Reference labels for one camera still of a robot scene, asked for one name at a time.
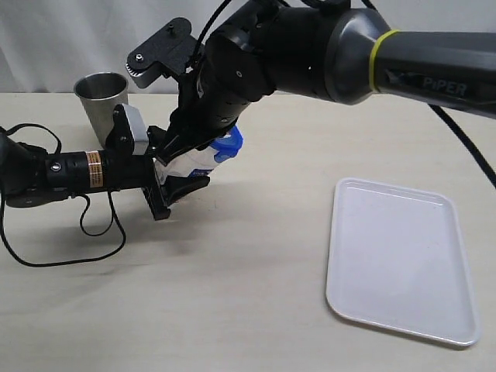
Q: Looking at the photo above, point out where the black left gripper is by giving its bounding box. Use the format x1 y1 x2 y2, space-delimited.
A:
104 103 210 221

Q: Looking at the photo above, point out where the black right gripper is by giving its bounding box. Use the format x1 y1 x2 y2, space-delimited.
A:
126 17 248 165

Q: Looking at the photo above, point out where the clear tall plastic container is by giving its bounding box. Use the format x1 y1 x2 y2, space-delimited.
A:
154 146 224 185

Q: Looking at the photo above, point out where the blue container lid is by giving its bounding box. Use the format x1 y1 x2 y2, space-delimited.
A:
210 126 243 164

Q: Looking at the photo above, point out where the stainless steel cup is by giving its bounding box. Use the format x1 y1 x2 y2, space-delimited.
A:
74 71 129 147

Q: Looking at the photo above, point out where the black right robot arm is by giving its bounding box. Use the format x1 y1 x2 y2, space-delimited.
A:
126 1 495 164

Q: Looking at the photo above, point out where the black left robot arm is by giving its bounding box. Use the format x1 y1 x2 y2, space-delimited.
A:
1 104 210 220

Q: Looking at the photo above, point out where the white backdrop curtain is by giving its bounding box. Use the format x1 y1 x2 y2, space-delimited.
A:
1 0 495 93

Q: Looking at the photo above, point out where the white plastic tray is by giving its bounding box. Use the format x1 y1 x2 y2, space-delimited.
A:
325 177 481 348

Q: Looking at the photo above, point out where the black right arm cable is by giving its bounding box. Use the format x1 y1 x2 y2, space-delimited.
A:
193 0 496 187

